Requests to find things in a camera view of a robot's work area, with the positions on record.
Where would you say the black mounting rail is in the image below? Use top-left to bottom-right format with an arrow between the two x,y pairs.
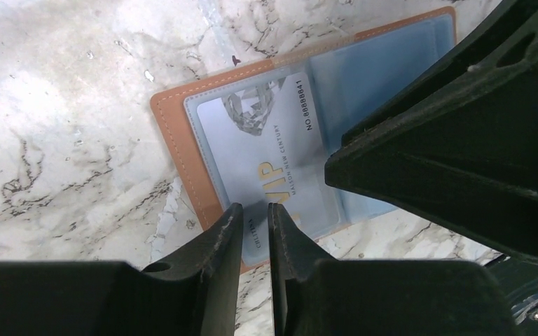
485,255 -> 538,335

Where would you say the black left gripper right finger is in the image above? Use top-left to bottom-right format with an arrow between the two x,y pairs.
268,203 -> 518,335

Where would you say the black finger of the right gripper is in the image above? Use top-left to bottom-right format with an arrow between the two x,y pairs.
325,1 -> 538,265

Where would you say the white VIP card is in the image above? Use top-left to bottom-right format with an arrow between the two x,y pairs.
185,71 -> 341,267

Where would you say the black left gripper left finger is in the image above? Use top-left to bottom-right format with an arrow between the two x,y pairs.
0,203 -> 244,335

